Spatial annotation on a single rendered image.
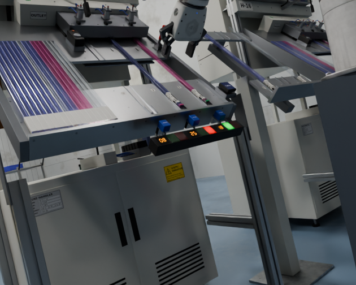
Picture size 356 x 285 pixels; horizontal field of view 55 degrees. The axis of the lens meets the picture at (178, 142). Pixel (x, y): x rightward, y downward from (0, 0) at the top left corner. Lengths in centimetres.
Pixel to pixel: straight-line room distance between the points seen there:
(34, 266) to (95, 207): 40
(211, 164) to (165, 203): 414
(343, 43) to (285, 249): 90
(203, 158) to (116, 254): 437
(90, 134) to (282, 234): 91
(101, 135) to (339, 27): 62
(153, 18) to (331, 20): 536
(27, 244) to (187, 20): 69
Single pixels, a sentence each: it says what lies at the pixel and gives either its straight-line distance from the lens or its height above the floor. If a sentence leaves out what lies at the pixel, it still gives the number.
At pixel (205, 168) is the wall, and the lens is 553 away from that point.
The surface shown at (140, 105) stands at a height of 78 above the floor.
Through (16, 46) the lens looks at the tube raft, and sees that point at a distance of 125.
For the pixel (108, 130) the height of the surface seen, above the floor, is 71.
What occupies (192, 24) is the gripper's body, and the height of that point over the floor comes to 95.
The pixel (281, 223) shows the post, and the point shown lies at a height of 23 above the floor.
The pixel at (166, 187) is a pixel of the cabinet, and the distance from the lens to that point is 134.
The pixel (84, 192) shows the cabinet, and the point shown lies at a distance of 119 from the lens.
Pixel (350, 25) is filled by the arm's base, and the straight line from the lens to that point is 86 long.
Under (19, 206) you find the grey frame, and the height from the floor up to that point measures 58.
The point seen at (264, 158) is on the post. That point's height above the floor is 50.
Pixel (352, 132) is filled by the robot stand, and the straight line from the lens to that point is 83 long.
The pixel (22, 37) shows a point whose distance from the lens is 134.
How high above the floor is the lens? 64
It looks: level
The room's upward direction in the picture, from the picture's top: 13 degrees counter-clockwise
